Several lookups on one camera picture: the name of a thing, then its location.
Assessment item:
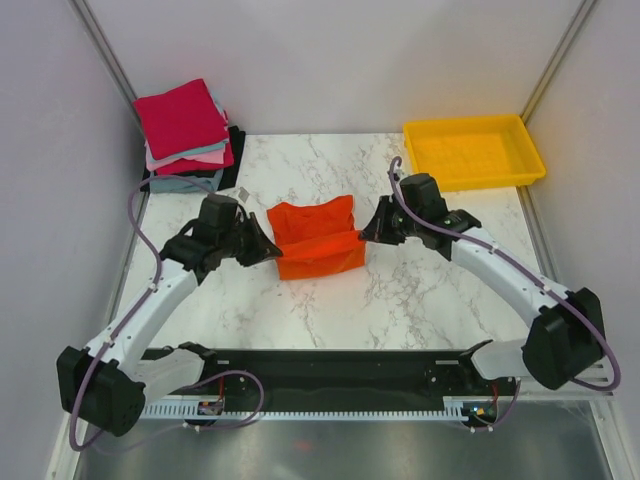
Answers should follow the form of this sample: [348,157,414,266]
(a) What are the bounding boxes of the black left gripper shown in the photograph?
[218,212,281,267]

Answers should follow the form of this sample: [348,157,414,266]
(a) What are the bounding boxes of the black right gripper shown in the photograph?
[360,195,424,245]

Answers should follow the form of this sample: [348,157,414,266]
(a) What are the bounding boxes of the orange t shirt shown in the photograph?
[267,195,366,281]

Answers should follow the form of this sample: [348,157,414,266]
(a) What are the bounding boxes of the yellow plastic tray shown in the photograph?
[403,114,547,192]

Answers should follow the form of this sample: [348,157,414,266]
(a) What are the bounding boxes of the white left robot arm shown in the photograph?
[56,194,282,437]

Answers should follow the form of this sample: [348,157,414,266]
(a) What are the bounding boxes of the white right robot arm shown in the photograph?
[360,173,606,394]

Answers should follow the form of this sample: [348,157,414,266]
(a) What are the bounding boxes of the black folded t shirt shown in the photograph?
[139,126,246,192]

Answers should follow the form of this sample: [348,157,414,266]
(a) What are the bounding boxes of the pink folded t shirt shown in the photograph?
[145,144,226,171]

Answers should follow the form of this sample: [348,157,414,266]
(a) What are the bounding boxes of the teal folded t shirt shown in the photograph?
[167,142,227,157]

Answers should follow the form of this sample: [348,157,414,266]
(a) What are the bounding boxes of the crimson folded t shirt lower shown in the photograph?
[147,144,235,175]

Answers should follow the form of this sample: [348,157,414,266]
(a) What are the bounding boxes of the crimson folded t shirt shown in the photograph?
[147,144,235,175]
[133,78,229,160]

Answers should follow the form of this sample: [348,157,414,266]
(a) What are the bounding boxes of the crimson folded t shirt top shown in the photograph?
[133,78,229,160]

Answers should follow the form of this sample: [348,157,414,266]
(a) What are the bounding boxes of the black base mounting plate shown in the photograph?
[180,349,515,409]

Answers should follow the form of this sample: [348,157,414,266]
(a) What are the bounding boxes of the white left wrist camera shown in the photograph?
[237,187,250,203]

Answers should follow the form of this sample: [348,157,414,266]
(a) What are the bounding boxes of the white slotted cable duct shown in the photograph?
[141,395,468,422]

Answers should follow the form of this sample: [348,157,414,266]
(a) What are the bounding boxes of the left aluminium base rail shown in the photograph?
[44,423,80,480]

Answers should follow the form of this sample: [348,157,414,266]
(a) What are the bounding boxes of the right aluminium frame post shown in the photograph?
[520,0,600,126]

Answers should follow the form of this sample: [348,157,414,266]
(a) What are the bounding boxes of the aluminium frame post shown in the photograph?
[520,0,600,126]
[68,0,141,127]

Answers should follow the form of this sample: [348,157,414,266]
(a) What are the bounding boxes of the left aluminium frame post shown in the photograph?
[68,0,141,127]

